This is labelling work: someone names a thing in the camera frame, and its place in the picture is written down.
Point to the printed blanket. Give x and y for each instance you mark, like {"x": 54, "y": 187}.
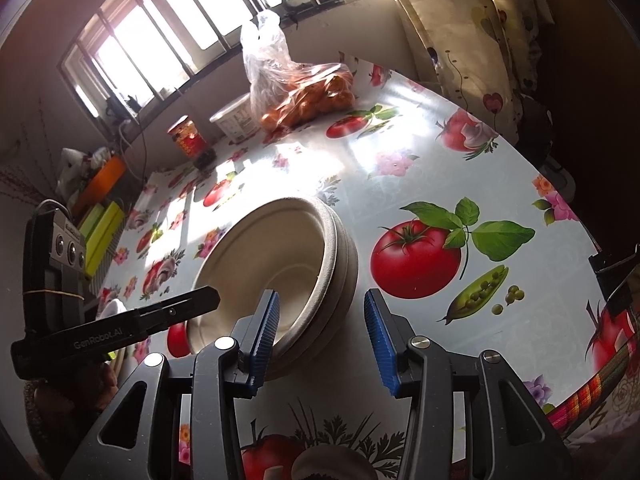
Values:
{"x": 615, "y": 410}

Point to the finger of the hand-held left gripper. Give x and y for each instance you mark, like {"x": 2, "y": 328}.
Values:
{"x": 180, "y": 307}

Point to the lime green box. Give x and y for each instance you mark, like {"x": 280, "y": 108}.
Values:
{"x": 102, "y": 237}

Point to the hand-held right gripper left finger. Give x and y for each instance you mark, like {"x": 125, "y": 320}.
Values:
{"x": 265, "y": 340}

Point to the large white paper plate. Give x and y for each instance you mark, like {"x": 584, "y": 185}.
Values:
{"x": 114, "y": 307}

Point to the black binder clip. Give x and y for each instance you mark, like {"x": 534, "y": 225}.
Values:
{"x": 615, "y": 275}

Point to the barred window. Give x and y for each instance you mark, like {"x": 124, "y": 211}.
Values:
{"x": 165, "y": 25}

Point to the orange box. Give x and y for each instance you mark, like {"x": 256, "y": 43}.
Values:
{"x": 102, "y": 180}

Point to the white plastic tub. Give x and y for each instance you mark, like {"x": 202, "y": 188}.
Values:
{"x": 235, "y": 120}

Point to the dried twigs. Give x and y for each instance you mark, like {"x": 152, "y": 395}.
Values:
{"x": 25, "y": 182}

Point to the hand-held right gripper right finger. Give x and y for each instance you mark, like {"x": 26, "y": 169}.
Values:
{"x": 382, "y": 345}

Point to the black charger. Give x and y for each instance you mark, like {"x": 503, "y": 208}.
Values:
{"x": 115, "y": 107}

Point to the vegetable print tablecloth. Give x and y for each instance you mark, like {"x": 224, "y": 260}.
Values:
{"x": 425, "y": 170}

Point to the plastic bag of oranges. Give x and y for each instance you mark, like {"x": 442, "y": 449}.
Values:
{"x": 300, "y": 95}

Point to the person's left hand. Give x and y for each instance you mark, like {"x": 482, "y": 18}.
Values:
{"x": 65, "y": 400}

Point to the red label sauce jar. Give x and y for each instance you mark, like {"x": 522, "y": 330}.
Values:
{"x": 190, "y": 142}

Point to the cream heart print curtain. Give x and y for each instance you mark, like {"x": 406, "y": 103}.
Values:
{"x": 465, "y": 30}

